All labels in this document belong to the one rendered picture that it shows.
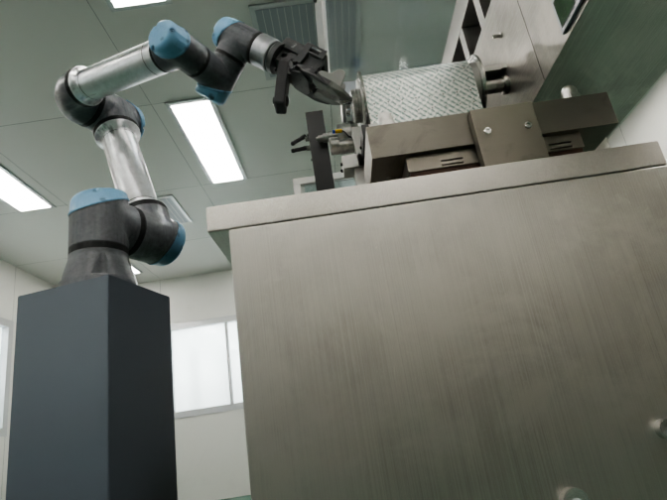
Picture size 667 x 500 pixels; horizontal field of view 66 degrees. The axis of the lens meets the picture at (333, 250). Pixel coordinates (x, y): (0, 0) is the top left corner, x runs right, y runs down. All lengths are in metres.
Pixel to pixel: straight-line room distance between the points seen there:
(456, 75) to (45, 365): 0.98
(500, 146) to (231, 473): 6.08
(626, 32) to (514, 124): 0.29
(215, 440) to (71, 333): 5.71
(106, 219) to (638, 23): 1.04
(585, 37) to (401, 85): 0.36
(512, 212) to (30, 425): 0.86
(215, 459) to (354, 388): 6.05
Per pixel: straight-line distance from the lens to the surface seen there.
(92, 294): 1.03
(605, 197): 0.82
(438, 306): 0.70
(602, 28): 1.04
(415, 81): 1.17
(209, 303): 6.92
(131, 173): 1.37
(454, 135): 0.87
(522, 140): 0.87
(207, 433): 6.72
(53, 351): 1.06
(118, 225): 1.16
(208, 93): 1.26
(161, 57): 1.21
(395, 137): 0.86
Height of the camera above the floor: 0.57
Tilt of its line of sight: 19 degrees up
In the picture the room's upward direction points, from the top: 9 degrees counter-clockwise
